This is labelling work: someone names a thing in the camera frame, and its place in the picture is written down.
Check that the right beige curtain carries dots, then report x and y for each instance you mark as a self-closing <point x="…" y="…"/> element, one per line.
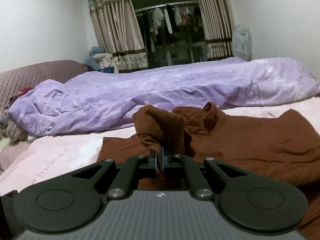
<point x="217" y="25"/>

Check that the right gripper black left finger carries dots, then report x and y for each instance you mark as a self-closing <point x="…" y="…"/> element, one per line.
<point x="74" y="199"/>

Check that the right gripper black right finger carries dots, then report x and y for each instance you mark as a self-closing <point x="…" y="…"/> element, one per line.
<point x="247" y="200"/>

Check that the brown padded jacket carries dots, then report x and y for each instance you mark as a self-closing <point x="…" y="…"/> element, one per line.
<point x="285" y="148"/>

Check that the beige curtain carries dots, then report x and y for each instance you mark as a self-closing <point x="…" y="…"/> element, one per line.
<point x="217" y="25"/>
<point x="117" y="31"/>

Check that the clothes pile by curtain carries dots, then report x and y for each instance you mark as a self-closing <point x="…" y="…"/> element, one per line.
<point x="101" y="61"/>

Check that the mauve quilted headboard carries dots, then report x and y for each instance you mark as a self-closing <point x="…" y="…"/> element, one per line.
<point x="13" y="81"/>

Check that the red garment by headboard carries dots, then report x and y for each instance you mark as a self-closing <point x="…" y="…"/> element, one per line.
<point x="19" y="94"/>

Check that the grey clothes near pillow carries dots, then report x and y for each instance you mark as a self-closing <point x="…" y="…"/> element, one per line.
<point x="11" y="130"/>

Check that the pink princess blanket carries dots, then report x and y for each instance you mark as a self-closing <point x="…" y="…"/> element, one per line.
<point x="49" y="157"/>

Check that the left beige curtain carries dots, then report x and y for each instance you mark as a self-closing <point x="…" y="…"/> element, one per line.
<point x="117" y="31"/>

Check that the purple duvet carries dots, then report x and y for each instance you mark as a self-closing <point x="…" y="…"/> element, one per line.
<point x="94" y="101"/>

